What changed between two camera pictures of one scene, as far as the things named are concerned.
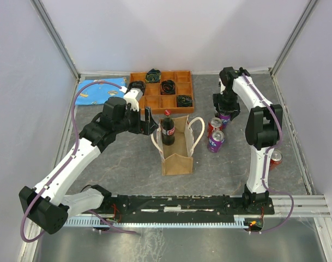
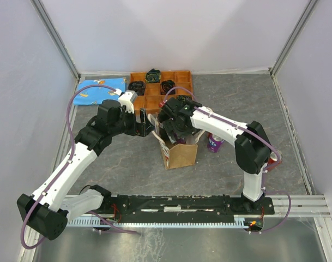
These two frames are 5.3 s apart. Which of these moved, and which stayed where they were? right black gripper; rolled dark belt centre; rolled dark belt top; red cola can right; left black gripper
Moved: right black gripper
Stayed: red cola can right; rolled dark belt top; rolled dark belt centre; left black gripper
